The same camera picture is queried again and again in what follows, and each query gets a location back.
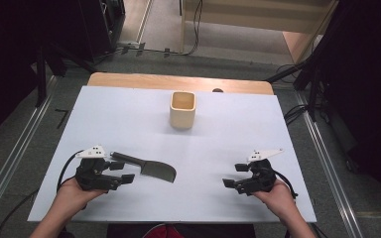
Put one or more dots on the metal floor rail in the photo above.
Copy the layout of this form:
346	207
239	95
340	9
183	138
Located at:
13	155
330	165
144	20

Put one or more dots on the black tripod stand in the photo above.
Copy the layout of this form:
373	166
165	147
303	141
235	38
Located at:
41	72
312	86

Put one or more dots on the light wooden partition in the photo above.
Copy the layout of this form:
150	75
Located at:
244	16

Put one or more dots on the person's red garment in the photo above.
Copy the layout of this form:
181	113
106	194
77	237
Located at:
165	232

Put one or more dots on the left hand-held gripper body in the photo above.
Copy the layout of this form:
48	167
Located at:
94	177

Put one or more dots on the black cabinet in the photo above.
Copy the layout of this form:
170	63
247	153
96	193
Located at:
104	26

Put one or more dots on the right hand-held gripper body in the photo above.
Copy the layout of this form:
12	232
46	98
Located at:
259	178

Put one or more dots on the person's left hand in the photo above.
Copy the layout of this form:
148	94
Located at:
71	196

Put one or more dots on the white board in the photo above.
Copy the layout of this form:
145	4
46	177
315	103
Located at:
185	148

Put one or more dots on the dark grey kitchen knife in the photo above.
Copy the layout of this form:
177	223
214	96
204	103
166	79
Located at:
152	167

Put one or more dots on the beige square cup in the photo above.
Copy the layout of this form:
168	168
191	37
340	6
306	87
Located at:
182	114

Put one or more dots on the person's right hand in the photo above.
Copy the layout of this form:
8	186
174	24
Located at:
278	200

